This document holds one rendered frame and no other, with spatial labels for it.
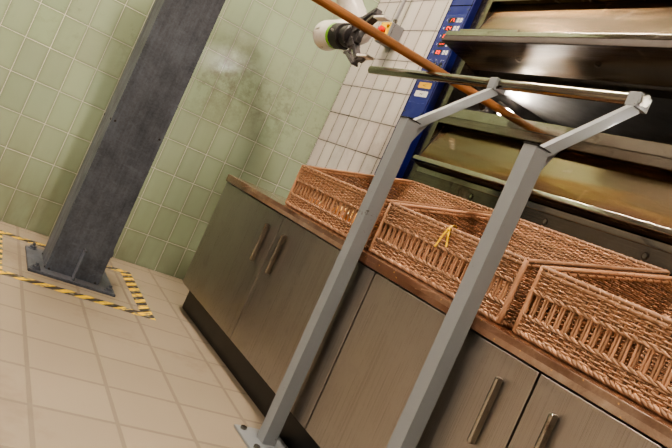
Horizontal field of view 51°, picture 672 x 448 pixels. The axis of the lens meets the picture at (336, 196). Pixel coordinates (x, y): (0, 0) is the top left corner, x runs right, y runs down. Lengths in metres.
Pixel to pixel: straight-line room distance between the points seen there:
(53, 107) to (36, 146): 0.18
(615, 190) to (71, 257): 1.86
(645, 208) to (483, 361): 0.75
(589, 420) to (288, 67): 2.52
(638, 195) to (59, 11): 2.32
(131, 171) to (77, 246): 0.33
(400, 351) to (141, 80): 1.47
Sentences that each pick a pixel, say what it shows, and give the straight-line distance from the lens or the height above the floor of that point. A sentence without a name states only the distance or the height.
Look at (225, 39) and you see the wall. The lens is 3.33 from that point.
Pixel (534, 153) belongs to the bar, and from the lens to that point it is 1.48.
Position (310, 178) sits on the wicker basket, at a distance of 2.38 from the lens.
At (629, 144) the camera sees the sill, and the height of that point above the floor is 1.16.
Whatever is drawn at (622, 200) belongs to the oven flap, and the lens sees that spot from 2.08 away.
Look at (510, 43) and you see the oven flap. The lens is 2.47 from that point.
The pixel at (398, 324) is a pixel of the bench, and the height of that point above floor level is 0.47.
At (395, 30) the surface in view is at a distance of 3.31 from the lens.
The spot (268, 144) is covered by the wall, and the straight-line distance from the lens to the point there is 3.45.
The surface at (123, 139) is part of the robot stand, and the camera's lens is 2.67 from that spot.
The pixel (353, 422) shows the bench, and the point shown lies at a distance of 1.75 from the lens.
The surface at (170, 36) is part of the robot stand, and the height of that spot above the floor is 0.96.
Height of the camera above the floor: 0.70
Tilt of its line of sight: level
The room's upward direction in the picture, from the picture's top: 24 degrees clockwise
